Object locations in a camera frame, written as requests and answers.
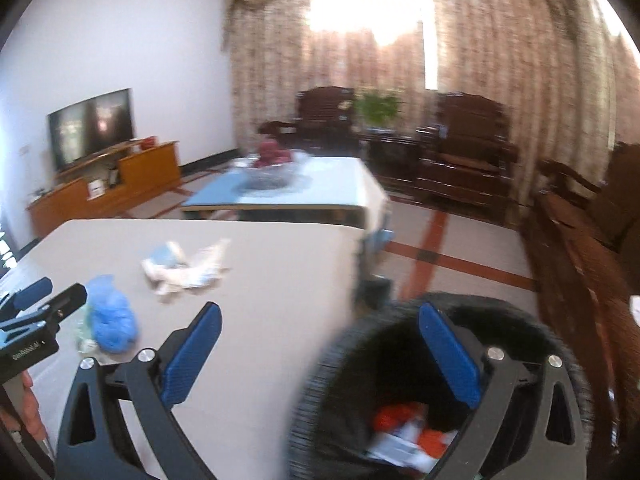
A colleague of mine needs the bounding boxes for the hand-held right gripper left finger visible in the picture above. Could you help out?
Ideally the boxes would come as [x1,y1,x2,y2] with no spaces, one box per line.
[0,277,53,321]

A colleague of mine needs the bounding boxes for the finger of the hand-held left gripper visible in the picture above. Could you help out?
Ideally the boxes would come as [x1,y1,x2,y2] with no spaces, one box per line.
[55,301,223,480]
[417,302,588,480]

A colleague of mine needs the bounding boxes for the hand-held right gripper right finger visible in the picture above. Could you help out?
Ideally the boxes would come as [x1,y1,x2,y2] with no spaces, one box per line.
[20,283,89,333]

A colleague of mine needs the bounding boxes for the blue plastic shoe cover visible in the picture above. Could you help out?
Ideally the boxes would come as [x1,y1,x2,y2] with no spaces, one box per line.
[85,274,140,356]

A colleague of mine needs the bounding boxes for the black bagged trash bin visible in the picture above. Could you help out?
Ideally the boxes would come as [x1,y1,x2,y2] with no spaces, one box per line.
[287,291,596,480]

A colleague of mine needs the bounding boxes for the short orange foam fruit net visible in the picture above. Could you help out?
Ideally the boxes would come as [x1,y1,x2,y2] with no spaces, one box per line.
[374,402,426,431]

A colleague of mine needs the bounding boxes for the long orange foam fruit net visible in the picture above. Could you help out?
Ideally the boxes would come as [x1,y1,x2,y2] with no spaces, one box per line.
[417,429,458,458]

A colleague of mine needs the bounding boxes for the white and blue carton box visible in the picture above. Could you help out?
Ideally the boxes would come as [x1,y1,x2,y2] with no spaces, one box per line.
[365,420,441,473]

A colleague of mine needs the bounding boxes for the person's left hand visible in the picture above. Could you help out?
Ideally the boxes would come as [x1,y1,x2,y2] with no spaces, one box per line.
[0,371,48,442]

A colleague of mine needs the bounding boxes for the dark wooden dining chair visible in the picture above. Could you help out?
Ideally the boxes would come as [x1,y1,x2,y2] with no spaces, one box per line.
[0,220,21,273]

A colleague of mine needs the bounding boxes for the white crumpled tissue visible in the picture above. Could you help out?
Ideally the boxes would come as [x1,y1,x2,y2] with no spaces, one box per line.
[141,257,183,303]

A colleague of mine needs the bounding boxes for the white flat tissue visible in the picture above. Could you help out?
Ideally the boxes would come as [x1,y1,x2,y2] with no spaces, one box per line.
[180,237,233,291]

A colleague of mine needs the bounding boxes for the light blue face mask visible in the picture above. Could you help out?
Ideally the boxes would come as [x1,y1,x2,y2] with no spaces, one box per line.
[150,241,188,268]

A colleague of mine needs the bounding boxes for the grey covered table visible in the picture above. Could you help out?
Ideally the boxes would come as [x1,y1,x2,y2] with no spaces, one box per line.
[0,219,371,480]

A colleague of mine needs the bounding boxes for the wooden television cabinet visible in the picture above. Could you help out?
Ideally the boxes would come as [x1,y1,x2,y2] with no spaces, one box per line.
[27,140,182,238]

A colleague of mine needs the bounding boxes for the dark wooden sofa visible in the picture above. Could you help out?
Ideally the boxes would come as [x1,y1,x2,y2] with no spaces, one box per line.
[522,142,640,441]

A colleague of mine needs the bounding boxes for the flat screen television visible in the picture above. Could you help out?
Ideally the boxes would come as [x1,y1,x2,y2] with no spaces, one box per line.
[47,88,136,173]

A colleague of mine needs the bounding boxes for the glass fruit bowl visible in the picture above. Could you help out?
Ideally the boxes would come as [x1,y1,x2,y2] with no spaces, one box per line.
[235,152,311,193]

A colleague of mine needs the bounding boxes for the coffee table with blue cover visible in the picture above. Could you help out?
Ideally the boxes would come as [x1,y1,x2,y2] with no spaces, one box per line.
[180,156,393,241]

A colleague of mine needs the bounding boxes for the dark wooden side table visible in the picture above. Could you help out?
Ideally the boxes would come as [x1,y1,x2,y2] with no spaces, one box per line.
[360,130,421,181]

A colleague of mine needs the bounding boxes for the dark wooden armchair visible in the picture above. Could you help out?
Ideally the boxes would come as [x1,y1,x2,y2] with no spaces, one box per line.
[260,86,361,156]
[415,91,518,211]

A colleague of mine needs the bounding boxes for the potted green plant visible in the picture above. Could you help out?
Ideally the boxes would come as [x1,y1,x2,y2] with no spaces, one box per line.
[352,89,403,128]

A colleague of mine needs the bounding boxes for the floral beige curtain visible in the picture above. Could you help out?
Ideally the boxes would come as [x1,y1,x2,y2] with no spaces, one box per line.
[222,0,631,206]

